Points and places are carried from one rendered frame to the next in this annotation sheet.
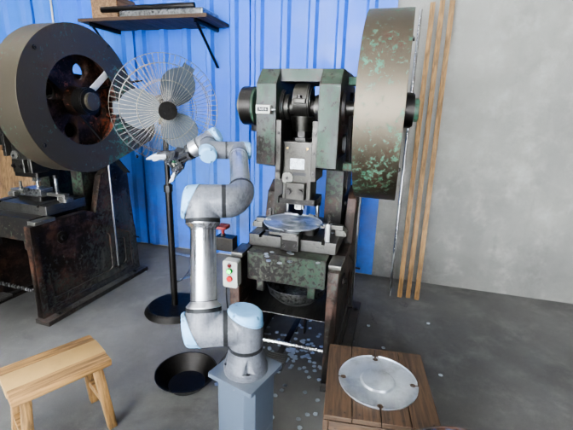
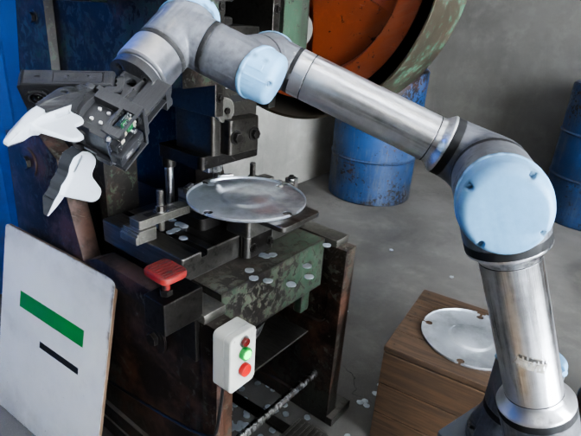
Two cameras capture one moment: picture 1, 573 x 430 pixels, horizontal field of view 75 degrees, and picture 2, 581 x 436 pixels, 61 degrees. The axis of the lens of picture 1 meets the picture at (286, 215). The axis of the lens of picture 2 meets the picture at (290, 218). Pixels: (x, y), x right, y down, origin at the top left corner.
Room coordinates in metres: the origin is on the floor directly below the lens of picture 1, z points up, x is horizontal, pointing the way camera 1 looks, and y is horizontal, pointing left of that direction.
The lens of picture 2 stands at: (1.28, 0.98, 1.23)
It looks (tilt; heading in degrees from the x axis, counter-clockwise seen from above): 24 degrees down; 291
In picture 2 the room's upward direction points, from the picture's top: 4 degrees clockwise
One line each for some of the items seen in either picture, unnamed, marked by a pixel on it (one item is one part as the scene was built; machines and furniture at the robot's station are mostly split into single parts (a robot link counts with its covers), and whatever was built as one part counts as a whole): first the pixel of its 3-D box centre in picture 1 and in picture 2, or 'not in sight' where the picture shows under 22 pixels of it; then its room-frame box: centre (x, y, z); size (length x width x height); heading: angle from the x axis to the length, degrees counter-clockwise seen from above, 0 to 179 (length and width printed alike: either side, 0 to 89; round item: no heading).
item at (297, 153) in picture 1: (298, 168); (223, 85); (1.86, -0.06, 1.04); 0.17 x 0.15 x 0.30; 164
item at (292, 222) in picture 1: (292, 222); (246, 196); (1.78, -0.03, 0.78); 0.29 x 0.29 x 0.01
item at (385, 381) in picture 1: (378, 380); (470, 336); (1.19, -0.36, 0.35); 0.29 x 0.29 x 0.01
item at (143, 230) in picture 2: (269, 217); (157, 211); (1.95, 0.09, 0.76); 0.17 x 0.06 x 0.10; 74
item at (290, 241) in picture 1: (289, 237); (260, 227); (1.73, -0.02, 0.72); 0.25 x 0.14 x 0.14; 164
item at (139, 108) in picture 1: (193, 183); not in sight; (2.61, 0.67, 0.80); 1.24 x 0.65 x 1.59; 164
